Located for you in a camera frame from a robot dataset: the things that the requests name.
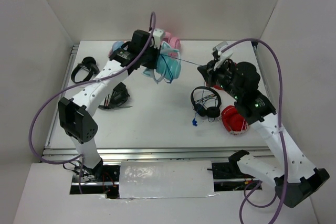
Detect teal cat ear headphones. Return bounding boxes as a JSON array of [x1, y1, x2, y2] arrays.
[[142, 42, 181, 84]]

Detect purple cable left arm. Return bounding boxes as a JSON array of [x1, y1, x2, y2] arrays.
[[28, 11, 158, 166]]

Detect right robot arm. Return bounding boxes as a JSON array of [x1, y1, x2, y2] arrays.
[[197, 60, 330, 208]]

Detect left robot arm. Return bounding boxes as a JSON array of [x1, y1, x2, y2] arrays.
[[58, 28, 165, 182]]

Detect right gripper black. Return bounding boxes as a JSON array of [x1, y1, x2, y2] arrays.
[[198, 56, 243, 100]]

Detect black headphones far left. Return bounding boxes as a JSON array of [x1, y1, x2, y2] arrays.
[[70, 56, 100, 86]]

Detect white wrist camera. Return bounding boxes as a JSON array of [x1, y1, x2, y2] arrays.
[[212, 41, 233, 70], [152, 28, 165, 48]]

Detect black headset with mic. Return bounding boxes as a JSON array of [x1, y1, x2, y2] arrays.
[[98, 82, 130, 110]]

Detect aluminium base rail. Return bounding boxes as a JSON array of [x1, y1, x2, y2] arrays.
[[43, 144, 292, 158]]

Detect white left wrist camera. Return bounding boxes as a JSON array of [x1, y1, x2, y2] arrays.
[[152, 28, 165, 48]]

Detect red white headphones under arm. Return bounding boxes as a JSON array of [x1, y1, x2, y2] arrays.
[[221, 105, 249, 135]]

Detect pink over-ear headphones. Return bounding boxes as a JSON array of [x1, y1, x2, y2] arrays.
[[163, 30, 181, 50]]

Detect white foam cover panel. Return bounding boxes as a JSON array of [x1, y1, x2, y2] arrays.
[[119, 161, 215, 199]]

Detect red black headphones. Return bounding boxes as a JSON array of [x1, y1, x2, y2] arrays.
[[213, 85, 224, 91]]

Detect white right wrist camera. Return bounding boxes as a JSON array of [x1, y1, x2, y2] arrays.
[[212, 41, 233, 70]]

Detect black on-ear wired headphones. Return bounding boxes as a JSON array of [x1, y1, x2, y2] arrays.
[[190, 86, 222, 119]]

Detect pink blue cat headphones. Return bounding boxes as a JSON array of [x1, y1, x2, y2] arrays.
[[108, 41, 130, 58]]

